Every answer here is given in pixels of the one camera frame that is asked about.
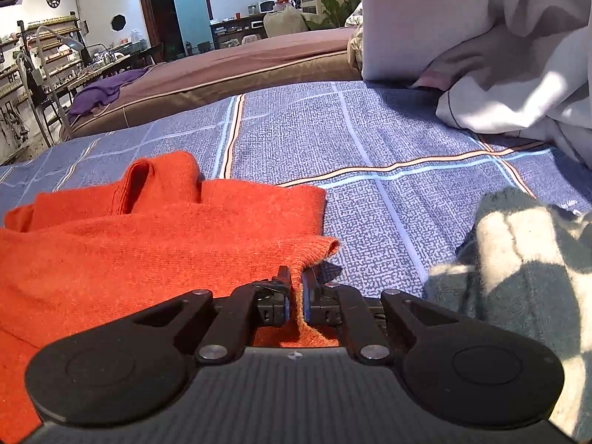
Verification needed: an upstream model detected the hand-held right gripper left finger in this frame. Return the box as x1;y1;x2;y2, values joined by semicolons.
132;266;293;364

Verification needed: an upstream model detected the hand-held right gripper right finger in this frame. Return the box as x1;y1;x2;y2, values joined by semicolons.
302;268;463;364

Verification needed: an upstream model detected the orange knit sweater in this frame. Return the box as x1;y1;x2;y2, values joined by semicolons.
0;150;340;444

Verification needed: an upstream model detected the blue plaid bedsheet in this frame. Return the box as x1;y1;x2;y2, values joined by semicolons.
0;81;592;315

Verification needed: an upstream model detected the green white checkered sweater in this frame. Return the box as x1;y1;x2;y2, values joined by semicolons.
423;187;592;440

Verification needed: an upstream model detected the brown bed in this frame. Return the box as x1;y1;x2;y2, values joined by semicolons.
60;27;364;142

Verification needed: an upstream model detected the floral blanket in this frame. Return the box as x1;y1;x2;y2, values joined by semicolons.
344;2;366;70

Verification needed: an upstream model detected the purple cloth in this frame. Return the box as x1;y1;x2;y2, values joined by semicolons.
67;67;153;118

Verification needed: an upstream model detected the dark wooden sideboard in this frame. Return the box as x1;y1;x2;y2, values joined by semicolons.
210;13;266;49

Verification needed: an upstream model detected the cream cushion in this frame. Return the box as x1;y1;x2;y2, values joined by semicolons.
263;6;308;38

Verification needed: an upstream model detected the green potted plant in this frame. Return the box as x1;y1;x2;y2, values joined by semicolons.
307;0;361;28

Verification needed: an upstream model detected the cluttered work table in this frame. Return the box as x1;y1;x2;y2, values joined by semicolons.
67;51;132;91

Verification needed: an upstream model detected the white quilt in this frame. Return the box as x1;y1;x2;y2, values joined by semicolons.
361;0;592;172

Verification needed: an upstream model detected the white floor lamp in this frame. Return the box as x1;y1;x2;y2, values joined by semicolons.
18;25;86;149

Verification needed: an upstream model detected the metal shelf rack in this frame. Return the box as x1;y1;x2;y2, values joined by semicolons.
0;11;84;116

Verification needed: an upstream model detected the doorway with blue wall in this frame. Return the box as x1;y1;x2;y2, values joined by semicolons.
138;0;213;63

